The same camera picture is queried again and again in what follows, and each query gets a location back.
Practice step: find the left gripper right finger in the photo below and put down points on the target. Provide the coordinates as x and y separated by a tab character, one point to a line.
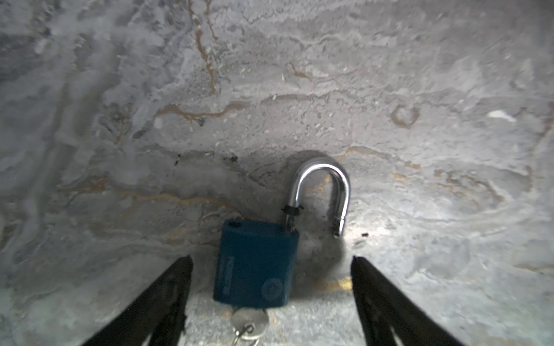
387	315

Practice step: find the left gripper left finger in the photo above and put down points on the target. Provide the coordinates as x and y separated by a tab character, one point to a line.
156	316

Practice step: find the silver key with ring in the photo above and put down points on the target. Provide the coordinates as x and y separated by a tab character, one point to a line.
249	325

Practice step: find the blue padlock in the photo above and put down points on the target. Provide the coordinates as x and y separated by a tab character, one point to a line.
256	261

